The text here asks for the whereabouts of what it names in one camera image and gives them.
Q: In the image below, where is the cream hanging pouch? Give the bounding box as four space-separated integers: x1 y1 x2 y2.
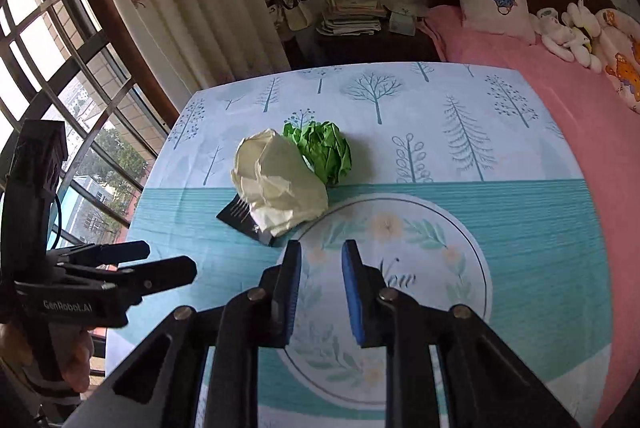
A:
284 2 313 31

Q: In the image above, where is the green crumpled paper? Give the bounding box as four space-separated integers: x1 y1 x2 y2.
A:
282 120 353 186

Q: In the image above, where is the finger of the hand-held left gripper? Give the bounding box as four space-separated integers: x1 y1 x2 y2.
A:
52 240 151 266
117 256 197 306

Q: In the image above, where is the table with tree tablecloth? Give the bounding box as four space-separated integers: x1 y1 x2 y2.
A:
105 62 613 428

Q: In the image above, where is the stack of papers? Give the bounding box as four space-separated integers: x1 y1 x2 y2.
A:
316 0 390 37

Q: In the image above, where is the white plush toy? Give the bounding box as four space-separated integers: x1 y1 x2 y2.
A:
532 8 576 58
562 0 603 71

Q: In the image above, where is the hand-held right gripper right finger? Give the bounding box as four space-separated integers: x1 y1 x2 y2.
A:
341 239 581 428

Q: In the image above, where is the person's left hand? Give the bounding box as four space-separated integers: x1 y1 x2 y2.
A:
0 323 96 396

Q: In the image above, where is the cream bear print pillow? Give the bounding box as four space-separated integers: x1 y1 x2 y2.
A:
595 8 640 113

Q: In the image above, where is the window with metal grille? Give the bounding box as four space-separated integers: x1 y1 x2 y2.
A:
0 0 181 379

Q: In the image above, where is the black card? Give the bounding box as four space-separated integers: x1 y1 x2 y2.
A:
216 198 283 249

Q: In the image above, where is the cream paper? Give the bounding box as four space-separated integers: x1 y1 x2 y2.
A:
230 130 330 239

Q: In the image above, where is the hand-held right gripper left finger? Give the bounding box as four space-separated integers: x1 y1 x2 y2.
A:
65 240 303 428

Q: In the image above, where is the small pale box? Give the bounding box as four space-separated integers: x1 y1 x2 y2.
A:
389 10 418 37

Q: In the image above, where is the pink bed sheet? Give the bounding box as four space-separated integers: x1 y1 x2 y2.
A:
425 5 640 428

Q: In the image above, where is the dark wooden nightstand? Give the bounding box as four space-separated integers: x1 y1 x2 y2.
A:
282 28 443 71

